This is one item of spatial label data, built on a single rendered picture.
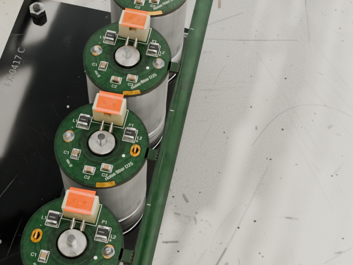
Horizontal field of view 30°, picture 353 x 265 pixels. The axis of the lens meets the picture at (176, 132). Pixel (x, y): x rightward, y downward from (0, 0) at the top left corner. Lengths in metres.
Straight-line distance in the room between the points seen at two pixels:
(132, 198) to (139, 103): 0.03
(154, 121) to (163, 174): 0.04
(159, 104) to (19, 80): 0.07
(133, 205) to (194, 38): 0.05
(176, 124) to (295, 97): 0.09
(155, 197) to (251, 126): 0.09
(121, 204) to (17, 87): 0.08
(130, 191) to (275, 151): 0.08
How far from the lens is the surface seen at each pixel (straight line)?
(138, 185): 0.18
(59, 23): 0.26
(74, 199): 0.16
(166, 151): 0.17
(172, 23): 0.20
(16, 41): 0.26
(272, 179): 0.24
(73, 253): 0.16
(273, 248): 0.23
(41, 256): 0.16
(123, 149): 0.17
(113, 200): 0.18
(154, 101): 0.19
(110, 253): 0.16
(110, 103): 0.17
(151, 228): 0.17
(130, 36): 0.19
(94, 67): 0.19
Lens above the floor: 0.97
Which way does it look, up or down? 62 degrees down
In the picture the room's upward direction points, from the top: 7 degrees clockwise
